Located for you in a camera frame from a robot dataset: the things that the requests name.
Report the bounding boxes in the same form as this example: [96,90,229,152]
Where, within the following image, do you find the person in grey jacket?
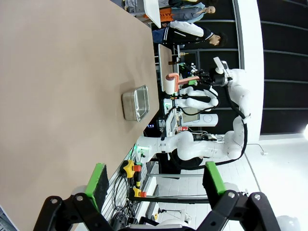
[168,4,216,24]

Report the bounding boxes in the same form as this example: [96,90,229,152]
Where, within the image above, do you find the person in white black jacket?
[152,20,228,48]

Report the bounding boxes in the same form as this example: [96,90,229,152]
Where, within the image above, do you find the black coiled cables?
[112,173,136,218]

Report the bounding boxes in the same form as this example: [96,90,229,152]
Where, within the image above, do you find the white round appliance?
[199,113,219,127]

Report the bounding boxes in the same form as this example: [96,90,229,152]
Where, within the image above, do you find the orange printed cloth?
[143,7,174,23]

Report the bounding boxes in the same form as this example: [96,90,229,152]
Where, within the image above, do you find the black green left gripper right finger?
[196,161,282,231]

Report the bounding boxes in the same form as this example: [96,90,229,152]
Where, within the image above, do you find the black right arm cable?
[168,85,248,170]

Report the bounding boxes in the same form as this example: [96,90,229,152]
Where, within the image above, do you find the brown background table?
[157,44,174,92]

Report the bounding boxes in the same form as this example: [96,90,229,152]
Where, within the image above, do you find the white tilted table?
[143,0,162,28]

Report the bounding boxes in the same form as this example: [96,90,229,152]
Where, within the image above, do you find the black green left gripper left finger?
[33,163,114,231]

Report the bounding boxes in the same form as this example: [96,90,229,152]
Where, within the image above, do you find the yellow red emergency stop button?
[132,187,147,198]
[123,160,142,179]

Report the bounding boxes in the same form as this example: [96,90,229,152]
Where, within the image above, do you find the rectangular metal container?
[121,84,150,122]

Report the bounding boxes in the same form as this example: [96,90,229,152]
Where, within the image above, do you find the black metal frame bar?
[128,195,210,205]

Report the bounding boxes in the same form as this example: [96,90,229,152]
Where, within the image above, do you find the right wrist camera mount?
[213,57,228,74]

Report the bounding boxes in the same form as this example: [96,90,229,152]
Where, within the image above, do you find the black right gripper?
[184,64,226,87]

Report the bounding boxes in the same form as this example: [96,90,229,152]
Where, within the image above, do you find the small monitor screen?
[181,112,200,125]

